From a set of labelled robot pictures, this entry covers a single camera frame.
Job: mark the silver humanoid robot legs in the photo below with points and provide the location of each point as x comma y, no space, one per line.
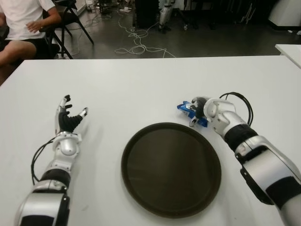
164,14

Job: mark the round dark brown tray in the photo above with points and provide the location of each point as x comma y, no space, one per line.
171,169

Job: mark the blue Oreo packet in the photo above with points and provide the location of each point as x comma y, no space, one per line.
183,107

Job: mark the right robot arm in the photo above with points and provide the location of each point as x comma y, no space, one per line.
221,113

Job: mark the seated person white shirt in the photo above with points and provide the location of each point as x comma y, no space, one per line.
21,16

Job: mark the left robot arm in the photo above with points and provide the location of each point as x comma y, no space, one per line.
67,147

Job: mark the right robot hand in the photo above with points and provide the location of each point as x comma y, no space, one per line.
200,106

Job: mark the black cabinet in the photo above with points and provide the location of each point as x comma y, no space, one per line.
147,13

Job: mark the white rounded cabinet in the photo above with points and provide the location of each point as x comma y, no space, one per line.
287,14

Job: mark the black folding chair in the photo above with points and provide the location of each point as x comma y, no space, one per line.
68,17

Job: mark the white side table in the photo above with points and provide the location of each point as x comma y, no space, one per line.
291,51

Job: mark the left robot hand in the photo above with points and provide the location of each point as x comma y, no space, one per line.
67,121

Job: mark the white power strip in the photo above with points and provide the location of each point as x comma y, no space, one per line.
125,10

